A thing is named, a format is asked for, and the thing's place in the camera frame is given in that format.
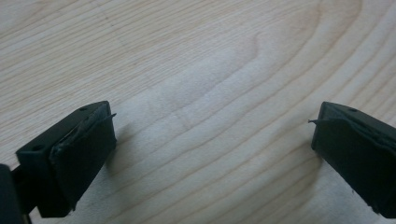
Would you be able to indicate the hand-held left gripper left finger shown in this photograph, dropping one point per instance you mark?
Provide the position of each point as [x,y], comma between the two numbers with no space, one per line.
[71,158]

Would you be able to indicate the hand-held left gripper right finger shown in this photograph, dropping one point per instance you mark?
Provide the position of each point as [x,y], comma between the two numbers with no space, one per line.
[358,149]

